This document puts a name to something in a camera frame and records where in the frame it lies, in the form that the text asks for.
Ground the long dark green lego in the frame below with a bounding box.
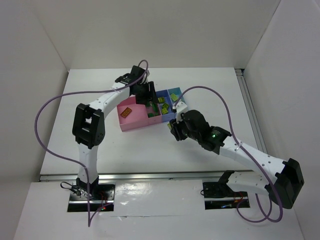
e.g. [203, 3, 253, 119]
[151, 103, 160, 116]

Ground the brown lego plate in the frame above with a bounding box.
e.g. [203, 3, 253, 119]
[120, 107, 132, 118]

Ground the lime lego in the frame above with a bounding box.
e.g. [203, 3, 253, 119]
[161, 108, 169, 115]

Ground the lime lego brick pair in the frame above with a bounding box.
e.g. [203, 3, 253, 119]
[158, 97, 165, 104]

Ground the lime lego brick small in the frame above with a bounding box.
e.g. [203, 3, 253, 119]
[161, 102, 170, 109]

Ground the lime lego brick long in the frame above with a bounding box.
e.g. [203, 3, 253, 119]
[170, 93, 178, 102]

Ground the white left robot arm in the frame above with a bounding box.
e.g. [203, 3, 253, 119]
[72, 65, 157, 195]

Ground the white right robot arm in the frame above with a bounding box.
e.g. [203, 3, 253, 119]
[169, 107, 305, 209]

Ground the large pink bin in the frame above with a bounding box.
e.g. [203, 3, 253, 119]
[116, 96, 148, 132]

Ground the purple-blue bin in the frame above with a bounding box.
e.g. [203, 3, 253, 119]
[156, 90, 176, 122]

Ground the light blue bin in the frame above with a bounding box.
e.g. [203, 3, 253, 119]
[168, 87, 186, 106]

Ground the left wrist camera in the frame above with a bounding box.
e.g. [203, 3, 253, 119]
[115, 73, 138, 85]

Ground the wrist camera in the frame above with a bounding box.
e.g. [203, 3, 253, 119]
[115, 73, 138, 85]
[210, 126, 232, 146]

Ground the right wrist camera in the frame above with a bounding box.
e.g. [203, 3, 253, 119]
[210, 126, 232, 146]

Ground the aluminium rail front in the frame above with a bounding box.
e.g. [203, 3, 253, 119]
[39, 170, 225, 183]

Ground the aluminium rail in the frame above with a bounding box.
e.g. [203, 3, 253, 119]
[39, 170, 225, 183]
[234, 68, 267, 153]

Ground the aluminium rail right side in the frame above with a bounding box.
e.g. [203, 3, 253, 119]
[234, 68, 267, 153]

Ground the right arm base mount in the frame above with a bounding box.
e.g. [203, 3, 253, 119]
[200, 170, 250, 210]

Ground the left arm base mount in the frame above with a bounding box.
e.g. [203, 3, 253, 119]
[60, 181, 116, 213]

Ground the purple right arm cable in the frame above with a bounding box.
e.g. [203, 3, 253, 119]
[173, 85, 284, 223]

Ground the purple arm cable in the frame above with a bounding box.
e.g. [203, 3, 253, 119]
[34, 59, 150, 227]
[173, 85, 284, 223]

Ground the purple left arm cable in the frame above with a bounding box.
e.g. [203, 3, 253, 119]
[34, 59, 150, 227]

